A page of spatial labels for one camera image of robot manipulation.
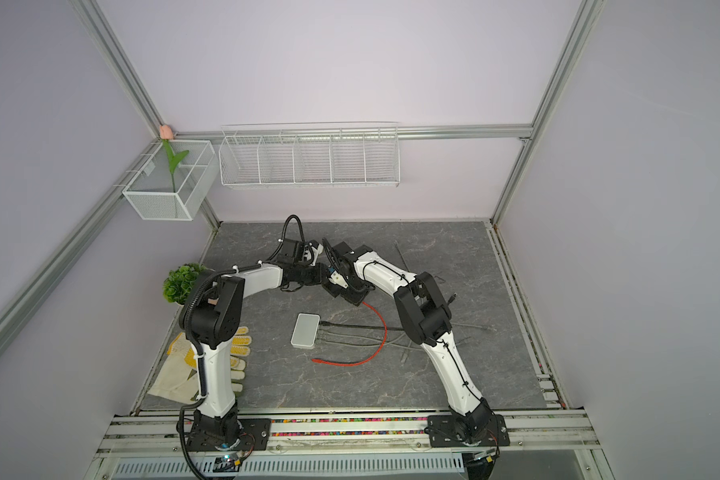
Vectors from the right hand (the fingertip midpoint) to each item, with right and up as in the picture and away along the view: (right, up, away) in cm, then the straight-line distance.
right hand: (360, 297), depth 99 cm
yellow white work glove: (-51, -21, -15) cm, 57 cm away
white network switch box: (-16, -9, -9) cm, 21 cm away
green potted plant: (-51, +6, -14) cm, 54 cm away
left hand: (-9, +6, +2) cm, 11 cm away
